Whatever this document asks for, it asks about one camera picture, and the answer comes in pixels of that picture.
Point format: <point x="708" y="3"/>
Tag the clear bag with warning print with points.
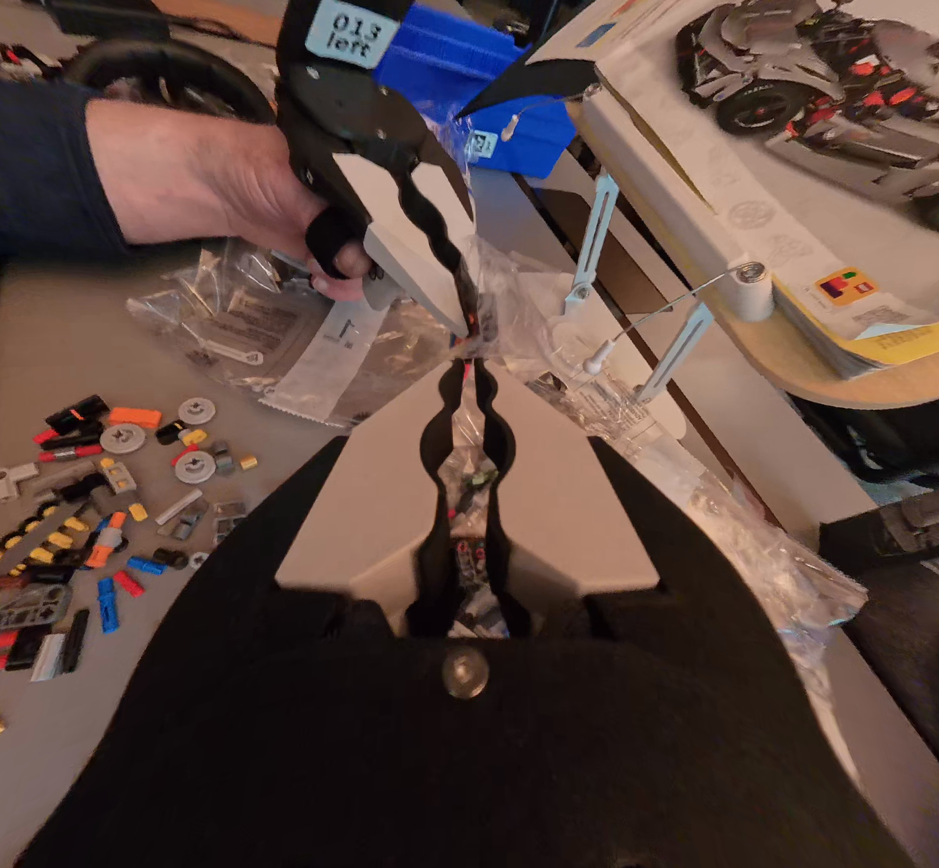
<point x="623" y="406"/>

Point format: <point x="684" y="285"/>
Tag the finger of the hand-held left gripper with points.
<point x="396" y="244"/>
<point x="444" y="200"/>

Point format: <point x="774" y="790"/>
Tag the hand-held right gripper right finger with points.
<point x="572" y="508"/>

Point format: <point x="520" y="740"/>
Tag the clear bag with number strip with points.
<point x="770" y="560"/>

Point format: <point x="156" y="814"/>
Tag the person's left hand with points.
<point x="205" y="171"/>

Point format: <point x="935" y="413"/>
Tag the black pointed flap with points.
<point x="543" y="79"/>

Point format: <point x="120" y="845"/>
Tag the printed car picture sheet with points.
<point x="770" y="112"/>

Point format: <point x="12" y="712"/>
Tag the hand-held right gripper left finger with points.
<point x="367" y="508"/>

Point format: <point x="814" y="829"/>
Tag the torn open clear bag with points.
<point x="257" y="325"/>

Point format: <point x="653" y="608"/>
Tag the small clear lego bag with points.
<point x="513" y="310"/>

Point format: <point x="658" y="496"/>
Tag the yellow-edged instruction booklet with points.
<point x="865" y="347"/>

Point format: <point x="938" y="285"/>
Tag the blue storage bin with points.
<point x="455" y="54"/>

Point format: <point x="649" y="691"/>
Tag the black power adapter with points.
<point x="103" y="6"/>

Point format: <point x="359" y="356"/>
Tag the black metal frame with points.
<point x="858" y="442"/>

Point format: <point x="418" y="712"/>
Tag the clear empty bag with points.
<point x="451" y="142"/>

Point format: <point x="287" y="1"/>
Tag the pile of loose lego pieces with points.
<point x="95" y="501"/>

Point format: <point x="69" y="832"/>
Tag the wooden book stand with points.
<point x="733" y="310"/>

